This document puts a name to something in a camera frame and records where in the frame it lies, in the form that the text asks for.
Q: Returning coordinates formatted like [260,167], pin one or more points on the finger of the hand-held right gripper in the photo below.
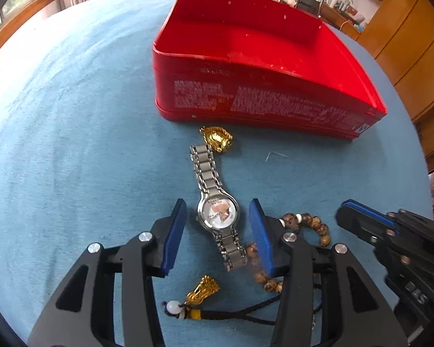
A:
[417,220]
[361,220]

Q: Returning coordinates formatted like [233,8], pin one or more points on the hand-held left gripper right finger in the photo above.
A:
[262,240]

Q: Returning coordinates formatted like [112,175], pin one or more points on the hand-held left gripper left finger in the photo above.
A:
[173,240]

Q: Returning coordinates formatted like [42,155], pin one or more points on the silver wristwatch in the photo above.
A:
[218,213]

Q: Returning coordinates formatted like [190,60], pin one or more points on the gold figurine pendant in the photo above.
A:
[218,139]

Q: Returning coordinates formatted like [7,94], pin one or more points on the red tin box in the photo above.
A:
[260,65]

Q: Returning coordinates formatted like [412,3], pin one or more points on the small bent metal pin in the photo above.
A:
[275,154]

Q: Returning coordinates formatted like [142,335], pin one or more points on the wooden wardrobe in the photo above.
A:
[408,32]

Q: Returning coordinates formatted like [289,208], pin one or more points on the wooden desk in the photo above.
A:
[338,20]

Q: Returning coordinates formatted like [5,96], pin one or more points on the large wooden framed window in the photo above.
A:
[18,11]

